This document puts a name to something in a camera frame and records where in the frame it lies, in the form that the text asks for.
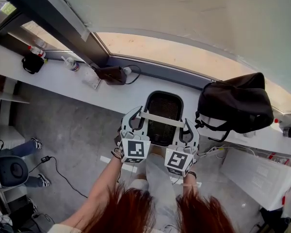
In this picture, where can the black backpack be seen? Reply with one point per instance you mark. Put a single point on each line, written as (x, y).
(235, 105)

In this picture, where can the white water dispenser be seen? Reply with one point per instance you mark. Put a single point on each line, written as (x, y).
(257, 176)

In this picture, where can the white roller blind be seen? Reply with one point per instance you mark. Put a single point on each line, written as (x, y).
(184, 8)

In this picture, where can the brown pouch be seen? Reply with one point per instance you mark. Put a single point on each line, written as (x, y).
(111, 74)

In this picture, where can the person's right forearm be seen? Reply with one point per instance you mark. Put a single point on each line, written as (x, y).
(190, 190)

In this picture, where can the black wrist band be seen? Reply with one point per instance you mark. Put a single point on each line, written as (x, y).
(192, 174)

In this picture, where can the white shelf unit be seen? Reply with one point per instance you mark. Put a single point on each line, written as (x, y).
(4, 96)

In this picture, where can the grey black round device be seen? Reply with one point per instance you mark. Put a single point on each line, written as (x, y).
(11, 171)

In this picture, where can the white low cabinet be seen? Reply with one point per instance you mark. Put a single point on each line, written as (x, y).
(14, 190)

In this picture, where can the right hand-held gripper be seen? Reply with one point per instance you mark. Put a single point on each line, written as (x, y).
(177, 160)

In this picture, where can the person's light trousers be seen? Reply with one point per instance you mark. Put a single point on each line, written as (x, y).
(160, 178)

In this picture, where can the clear plastic packet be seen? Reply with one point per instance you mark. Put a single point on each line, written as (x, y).
(91, 78)

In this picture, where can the pack of red label bottles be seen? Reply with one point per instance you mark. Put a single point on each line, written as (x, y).
(281, 158)

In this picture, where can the small black bag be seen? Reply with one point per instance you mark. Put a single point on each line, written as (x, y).
(32, 64)

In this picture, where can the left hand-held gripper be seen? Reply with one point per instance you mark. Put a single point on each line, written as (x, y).
(135, 149)

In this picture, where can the black window frame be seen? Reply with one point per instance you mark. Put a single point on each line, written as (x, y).
(51, 13)

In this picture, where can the white power strip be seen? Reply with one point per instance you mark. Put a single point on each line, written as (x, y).
(214, 150)

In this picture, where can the person's left forearm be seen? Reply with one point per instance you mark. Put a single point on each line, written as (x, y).
(104, 178)

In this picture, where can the red-capped white bottle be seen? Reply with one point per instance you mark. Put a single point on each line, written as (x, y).
(37, 51)

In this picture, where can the plastic cup with straw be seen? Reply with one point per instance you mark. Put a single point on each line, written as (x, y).
(71, 64)

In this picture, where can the red label water bottle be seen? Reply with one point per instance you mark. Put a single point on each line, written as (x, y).
(276, 121)

